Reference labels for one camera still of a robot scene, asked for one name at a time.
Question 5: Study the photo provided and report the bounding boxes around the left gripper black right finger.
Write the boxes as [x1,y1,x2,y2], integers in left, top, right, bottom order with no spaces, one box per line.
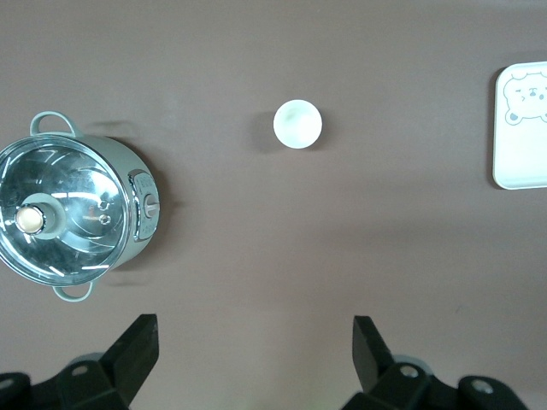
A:
[344,315,461,410]

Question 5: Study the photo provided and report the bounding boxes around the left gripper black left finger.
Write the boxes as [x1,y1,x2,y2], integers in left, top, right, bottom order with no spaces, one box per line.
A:
[32,313,161,410]

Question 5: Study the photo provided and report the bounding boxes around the white plastic cup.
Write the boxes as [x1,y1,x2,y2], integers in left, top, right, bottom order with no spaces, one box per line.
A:
[272,98,323,149]

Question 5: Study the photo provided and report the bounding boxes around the glass pot lid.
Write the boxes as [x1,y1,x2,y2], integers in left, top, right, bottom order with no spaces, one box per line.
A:
[0,135,132,286]

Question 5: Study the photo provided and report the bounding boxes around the grey-green electric pot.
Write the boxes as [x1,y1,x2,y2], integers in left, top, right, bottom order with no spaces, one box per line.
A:
[0,111,162,302]

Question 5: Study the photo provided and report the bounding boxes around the cream bear print tray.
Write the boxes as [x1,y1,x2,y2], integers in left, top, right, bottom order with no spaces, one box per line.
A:
[490,61,547,191]

